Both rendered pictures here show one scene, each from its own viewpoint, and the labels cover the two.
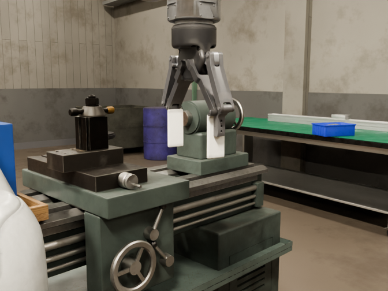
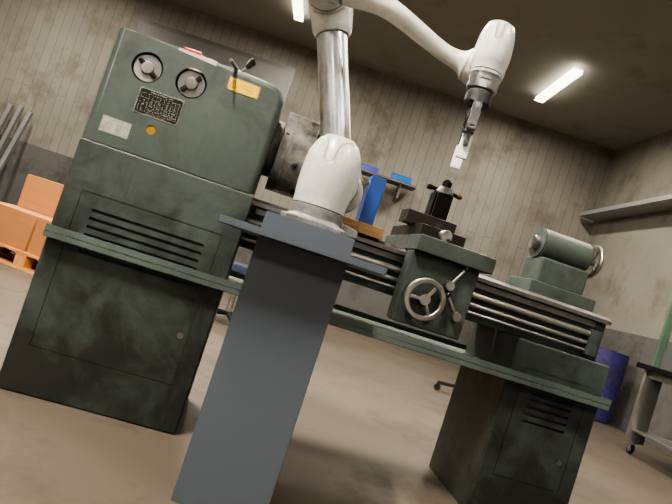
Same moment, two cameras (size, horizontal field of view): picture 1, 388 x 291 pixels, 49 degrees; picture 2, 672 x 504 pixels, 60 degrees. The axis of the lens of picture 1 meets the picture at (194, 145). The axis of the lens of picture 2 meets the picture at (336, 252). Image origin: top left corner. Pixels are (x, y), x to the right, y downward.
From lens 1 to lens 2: 1.20 m
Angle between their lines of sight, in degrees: 37
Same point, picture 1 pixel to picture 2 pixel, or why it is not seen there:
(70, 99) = not seen: hidden behind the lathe
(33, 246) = (352, 160)
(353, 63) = not seen: outside the picture
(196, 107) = (547, 233)
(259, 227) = (573, 365)
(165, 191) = (471, 256)
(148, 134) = not seen: hidden behind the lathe
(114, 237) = (418, 270)
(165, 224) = (465, 288)
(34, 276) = (347, 172)
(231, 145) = (577, 284)
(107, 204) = (420, 238)
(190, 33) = (471, 93)
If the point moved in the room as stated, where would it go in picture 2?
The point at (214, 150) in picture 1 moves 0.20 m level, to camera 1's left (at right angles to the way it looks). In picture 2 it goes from (460, 153) to (399, 144)
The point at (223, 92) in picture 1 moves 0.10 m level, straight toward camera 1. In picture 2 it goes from (472, 119) to (456, 104)
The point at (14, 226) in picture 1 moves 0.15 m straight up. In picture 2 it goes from (348, 147) to (365, 96)
